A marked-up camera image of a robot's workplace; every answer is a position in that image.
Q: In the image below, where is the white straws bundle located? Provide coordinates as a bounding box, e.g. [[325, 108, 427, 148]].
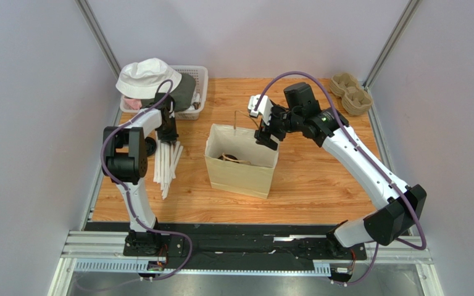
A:
[[153, 141, 183, 200]]

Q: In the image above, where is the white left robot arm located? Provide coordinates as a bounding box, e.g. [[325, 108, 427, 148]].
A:
[[100, 92, 178, 254]]

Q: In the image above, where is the aluminium frame rail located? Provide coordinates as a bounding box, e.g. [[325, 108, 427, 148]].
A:
[[60, 231, 433, 265]]

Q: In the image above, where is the white bucket hat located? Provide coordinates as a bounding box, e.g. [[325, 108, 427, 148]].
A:
[[115, 58, 182, 99]]

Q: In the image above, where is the kraft paper bag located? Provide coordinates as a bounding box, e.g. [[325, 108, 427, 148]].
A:
[[204, 110, 279, 199]]

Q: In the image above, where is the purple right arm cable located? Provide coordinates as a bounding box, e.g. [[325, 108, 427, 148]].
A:
[[253, 71, 428, 287]]

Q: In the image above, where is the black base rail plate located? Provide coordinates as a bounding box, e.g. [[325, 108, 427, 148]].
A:
[[84, 222, 368, 273]]

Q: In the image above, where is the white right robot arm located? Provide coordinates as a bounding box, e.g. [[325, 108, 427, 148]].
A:
[[247, 83, 427, 247]]

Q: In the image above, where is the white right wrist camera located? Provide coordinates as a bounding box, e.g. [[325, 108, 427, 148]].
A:
[[247, 94, 273, 126]]

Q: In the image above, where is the olive green cloth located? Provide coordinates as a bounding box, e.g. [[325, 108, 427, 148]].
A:
[[170, 73, 196, 112]]

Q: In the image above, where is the pink cloth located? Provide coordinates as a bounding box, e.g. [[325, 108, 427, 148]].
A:
[[123, 97, 142, 110]]

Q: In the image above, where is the white plastic basket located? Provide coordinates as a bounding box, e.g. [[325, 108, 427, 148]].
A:
[[120, 65, 207, 120]]

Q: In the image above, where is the stack of pulp carriers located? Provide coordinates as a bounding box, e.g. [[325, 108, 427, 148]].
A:
[[330, 73, 373, 116]]

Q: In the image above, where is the black plastic cup lid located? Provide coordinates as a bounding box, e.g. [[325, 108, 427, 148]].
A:
[[218, 154, 239, 162]]

